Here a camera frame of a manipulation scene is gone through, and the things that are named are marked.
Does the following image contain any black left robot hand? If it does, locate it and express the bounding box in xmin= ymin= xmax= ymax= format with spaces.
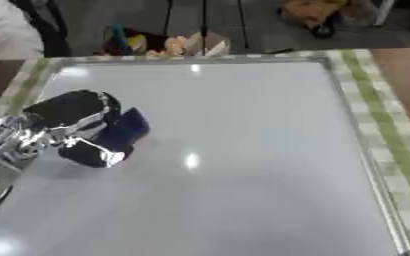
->
xmin=21 ymin=89 xmax=135 ymax=169

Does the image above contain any blue whiteboard brush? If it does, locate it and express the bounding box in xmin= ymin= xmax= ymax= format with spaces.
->
xmin=100 ymin=106 xmax=153 ymax=154

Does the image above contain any person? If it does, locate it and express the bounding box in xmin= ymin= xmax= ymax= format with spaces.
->
xmin=0 ymin=0 xmax=46 ymax=62

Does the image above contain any open box of toys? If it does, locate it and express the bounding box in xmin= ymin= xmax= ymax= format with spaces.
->
xmin=94 ymin=24 xmax=233 ymax=58

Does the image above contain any black tripod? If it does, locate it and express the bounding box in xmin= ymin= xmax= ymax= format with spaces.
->
xmin=161 ymin=0 xmax=253 ymax=57

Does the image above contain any orange wheeled cart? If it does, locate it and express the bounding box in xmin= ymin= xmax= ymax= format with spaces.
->
xmin=276 ymin=0 xmax=356 ymax=39

